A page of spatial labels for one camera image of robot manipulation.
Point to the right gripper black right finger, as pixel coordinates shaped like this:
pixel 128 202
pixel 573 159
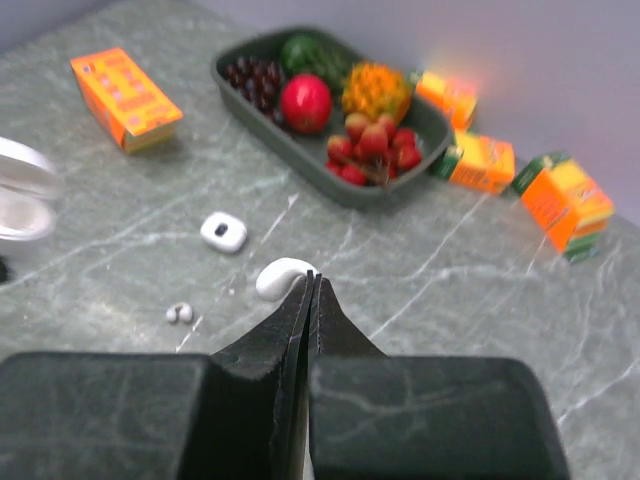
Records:
pixel 376 416

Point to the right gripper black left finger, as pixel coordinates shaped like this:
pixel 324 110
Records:
pixel 239 413

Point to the white earbud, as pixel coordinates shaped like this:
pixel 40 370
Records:
pixel 276 279
pixel 180 312

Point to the white gold-rimmed charging case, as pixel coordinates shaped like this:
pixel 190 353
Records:
pixel 224 232

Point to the red lychee bunch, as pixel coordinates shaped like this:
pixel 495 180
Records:
pixel 372 152

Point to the orange box middle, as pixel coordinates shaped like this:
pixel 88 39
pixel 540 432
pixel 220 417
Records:
pixel 478 162

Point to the orange box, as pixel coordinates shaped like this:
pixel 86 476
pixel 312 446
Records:
pixel 565 202
pixel 455 99
pixel 124 100
pixel 478 162

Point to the orange box right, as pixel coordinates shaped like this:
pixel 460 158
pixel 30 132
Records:
pixel 565 202

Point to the orange box front left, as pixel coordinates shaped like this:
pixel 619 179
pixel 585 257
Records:
pixel 124 100

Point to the dark grey fruit tray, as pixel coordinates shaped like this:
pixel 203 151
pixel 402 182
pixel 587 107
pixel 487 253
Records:
pixel 306 154

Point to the red pomegranate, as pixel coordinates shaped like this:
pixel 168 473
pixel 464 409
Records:
pixel 306 104

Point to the orange spiky fruit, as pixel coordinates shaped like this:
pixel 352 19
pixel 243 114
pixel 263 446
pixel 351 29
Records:
pixel 374 89

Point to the orange box back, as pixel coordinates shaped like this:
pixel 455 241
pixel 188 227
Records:
pixel 455 99

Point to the dark grape bunch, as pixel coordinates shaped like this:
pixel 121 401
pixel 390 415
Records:
pixel 260 82

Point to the green fruit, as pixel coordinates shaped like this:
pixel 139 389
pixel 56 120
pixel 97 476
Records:
pixel 300 54

